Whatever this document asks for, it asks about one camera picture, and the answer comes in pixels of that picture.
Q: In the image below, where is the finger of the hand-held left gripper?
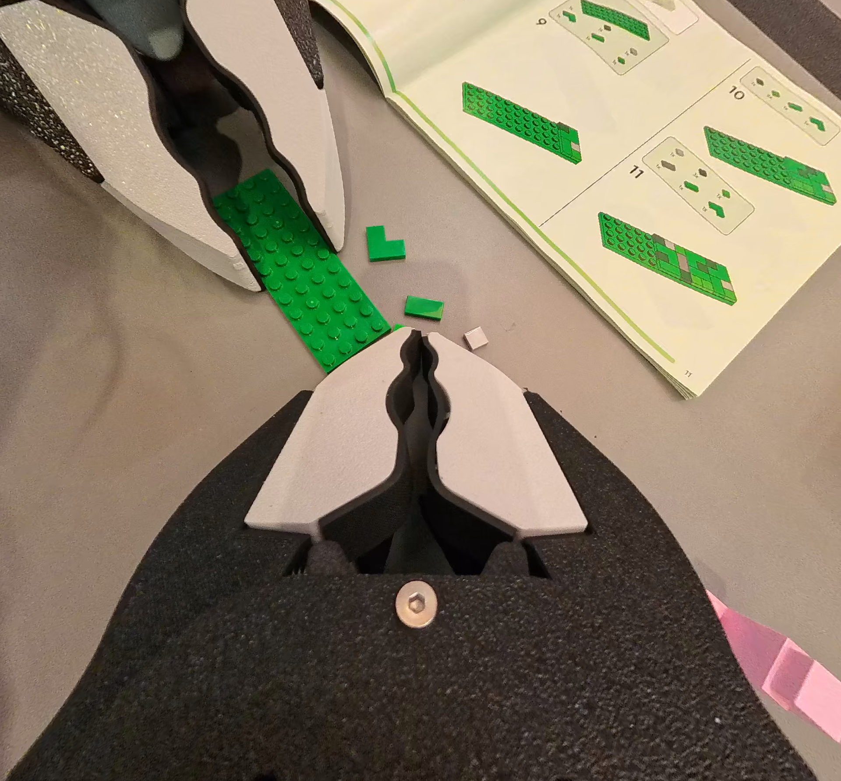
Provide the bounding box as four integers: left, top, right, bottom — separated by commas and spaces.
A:
0, 6, 265, 296
180, 0, 347, 254

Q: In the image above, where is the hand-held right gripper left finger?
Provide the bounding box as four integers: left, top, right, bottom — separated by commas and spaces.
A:
243, 327, 424, 573

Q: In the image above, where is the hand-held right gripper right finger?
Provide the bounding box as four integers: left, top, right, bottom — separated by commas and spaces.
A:
420, 331, 590, 575

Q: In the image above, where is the large green studded plate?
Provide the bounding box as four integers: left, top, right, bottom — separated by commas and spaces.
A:
212, 167, 393, 375

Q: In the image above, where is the green corner shaped tile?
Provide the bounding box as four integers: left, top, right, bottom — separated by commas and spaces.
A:
366, 225, 406, 263

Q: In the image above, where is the pale green instruction booklet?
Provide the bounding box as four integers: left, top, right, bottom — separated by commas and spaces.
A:
304, 0, 841, 399

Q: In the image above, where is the pink brick pig figure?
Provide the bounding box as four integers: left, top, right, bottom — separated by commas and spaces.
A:
706, 591, 841, 746

